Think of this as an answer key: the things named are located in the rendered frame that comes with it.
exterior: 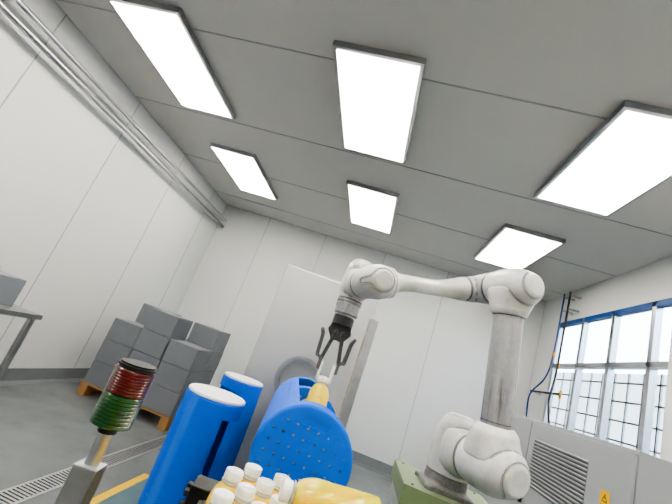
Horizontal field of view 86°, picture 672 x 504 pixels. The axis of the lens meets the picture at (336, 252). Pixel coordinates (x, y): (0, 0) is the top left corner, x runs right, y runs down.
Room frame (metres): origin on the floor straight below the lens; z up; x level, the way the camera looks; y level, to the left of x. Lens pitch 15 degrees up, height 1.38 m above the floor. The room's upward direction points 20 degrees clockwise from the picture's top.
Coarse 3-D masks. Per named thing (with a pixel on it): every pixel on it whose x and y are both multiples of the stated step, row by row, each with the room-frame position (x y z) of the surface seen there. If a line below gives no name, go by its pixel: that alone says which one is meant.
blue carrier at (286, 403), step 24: (288, 384) 1.72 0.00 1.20; (312, 384) 1.97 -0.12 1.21; (288, 408) 1.11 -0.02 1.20; (312, 408) 1.11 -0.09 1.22; (264, 432) 1.11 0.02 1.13; (288, 432) 1.11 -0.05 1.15; (312, 432) 1.11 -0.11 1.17; (336, 432) 1.11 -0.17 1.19; (264, 456) 1.11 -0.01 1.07; (288, 456) 1.11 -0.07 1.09; (312, 456) 1.11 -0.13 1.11; (336, 456) 1.11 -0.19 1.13; (336, 480) 1.11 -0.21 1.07
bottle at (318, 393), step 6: (318, 384) 1.27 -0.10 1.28; (324, 384) 1.29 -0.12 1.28; (312, 390) 1.27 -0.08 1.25; (318, 390) 1.26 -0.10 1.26; (324, 390) 1.26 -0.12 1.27; (312, 396) 1.25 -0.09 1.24; (318, 396) 1.25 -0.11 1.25; (324, 396) 1.25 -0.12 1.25; (318, 402) 1.24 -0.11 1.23; (324, 402) 1.25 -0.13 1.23
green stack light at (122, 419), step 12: (108, 396) 0.64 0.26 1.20; (120, 396) 0.64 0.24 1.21; (96, 408) 0.65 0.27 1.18; (108, 408) 0.64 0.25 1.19; (120, 408) 0.64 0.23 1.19; (132, 408) 0.65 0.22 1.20; (96, 420) 0.64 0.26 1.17; (108, 420) 0.64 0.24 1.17; (120, 420) 0.64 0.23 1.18; (132, 420) 0.66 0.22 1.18
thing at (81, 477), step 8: (80, 464) 0.65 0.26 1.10; (104, 464) 0.68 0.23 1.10; (72, 472) 0.65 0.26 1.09; (80, 472) 0.65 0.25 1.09; (88, 472) 0.65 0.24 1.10; (96, 472) 0.65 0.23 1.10; (72, 480) 0.65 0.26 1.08; (80, 480) 0.65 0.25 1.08; (88, 480) 0.65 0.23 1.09; (96, 480) 0.67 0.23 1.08; (64, 488) 0.65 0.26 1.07; (72, 488) 0.65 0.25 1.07; (80, 488) 0.65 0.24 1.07; (88, 488) 0.65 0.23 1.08; (96, 488) 0.68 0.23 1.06; (64, 496) 0.65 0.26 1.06; (72, 496) 0.65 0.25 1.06; (80, 496) 0.65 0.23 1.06; (88, 496) 0.66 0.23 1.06
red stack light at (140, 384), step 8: (120, 368) 0.64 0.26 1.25; (112, 376) 0.65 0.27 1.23; (120, 376) 0.64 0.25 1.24; (128, 376) 0.64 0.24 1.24; (136, 376) 0.64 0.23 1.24; (144, 376) 0.65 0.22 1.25; (152, 376) 0.66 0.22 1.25; (112, 384) 0.64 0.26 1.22; (120, 384) 0.64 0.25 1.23; (128, 384) 0.64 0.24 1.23; (136, 384) 0.64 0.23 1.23; (144, 384) 0.65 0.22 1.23; (112, 392) 0.64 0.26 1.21; (120, 392) 0.64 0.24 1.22; (128, 392) 0.64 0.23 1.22; (136, 392) 0.65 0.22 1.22; (144, 392) 0.66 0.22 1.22
